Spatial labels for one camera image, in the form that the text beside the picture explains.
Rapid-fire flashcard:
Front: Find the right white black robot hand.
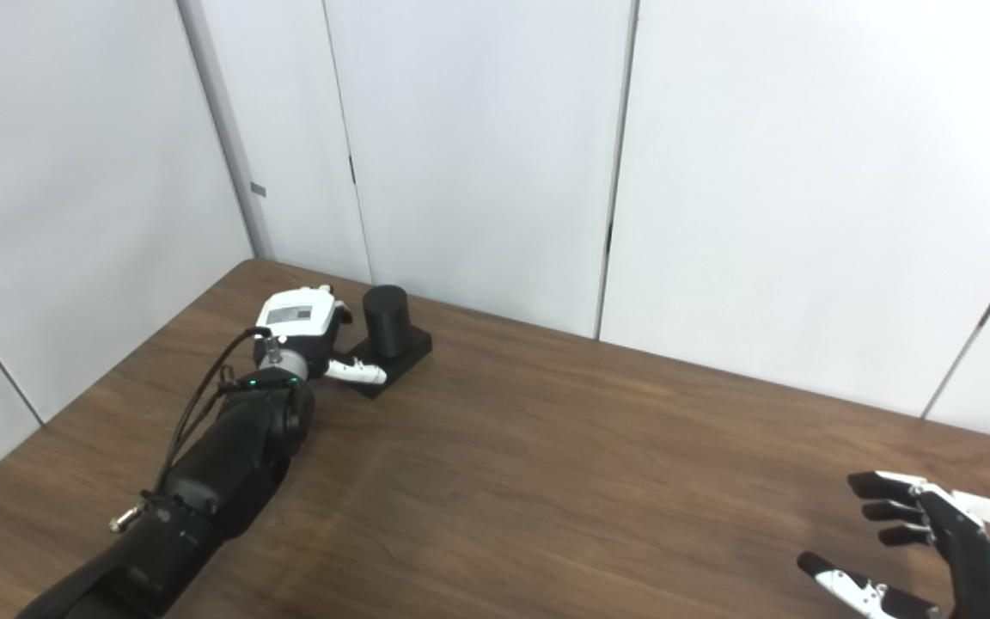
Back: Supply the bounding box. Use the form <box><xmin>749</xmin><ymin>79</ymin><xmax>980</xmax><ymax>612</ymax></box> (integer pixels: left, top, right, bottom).
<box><xmin>797</xmin><ymin>470</ymin><xmax>990</xmax><ymax>619</ymax></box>

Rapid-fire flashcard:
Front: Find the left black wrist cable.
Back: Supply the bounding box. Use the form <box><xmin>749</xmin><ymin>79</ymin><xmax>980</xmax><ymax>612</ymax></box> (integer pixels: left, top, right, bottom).
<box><xmin>110</xmin><ymin>327</ymin><xmax>283</xmax><ymax>534</ymax></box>

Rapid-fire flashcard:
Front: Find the grey wall post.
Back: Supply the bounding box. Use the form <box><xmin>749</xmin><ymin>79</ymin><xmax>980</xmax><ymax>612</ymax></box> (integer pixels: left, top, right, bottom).
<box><xmin>177</xmin><ymin>0</ymin><xmax>274</xmax><ymax>260</ymax></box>

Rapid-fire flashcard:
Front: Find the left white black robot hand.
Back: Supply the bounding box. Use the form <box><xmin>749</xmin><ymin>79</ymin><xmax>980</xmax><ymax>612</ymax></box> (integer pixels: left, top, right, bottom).
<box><xmin>253</xmin><ymin>285</ymin><xmax>388</xmax><ymax>385</ymax></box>

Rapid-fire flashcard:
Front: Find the black peg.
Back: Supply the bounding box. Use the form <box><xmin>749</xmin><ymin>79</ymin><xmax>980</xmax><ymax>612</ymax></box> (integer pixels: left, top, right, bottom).
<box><xmin>345</xmin><ymin>285</ymin><xmax>433</xmax><ymax>399</ymax></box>

